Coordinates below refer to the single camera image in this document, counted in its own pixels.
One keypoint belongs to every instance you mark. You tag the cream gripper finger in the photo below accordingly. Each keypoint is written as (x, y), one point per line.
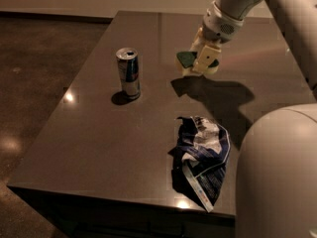
(206, 59)
(199, 42)

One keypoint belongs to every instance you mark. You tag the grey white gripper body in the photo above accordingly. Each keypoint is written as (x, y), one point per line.
(218, 26)

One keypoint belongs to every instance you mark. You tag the green and yellow sponge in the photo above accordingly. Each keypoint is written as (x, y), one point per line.
(184, 62)

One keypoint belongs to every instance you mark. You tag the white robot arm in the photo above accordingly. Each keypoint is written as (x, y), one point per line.
(276, 180)

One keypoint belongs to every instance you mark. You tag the redbull can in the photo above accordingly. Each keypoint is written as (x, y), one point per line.
(128, 67)

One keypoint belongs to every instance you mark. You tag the crumpled blue chip bag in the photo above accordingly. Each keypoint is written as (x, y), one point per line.
(199, 160)

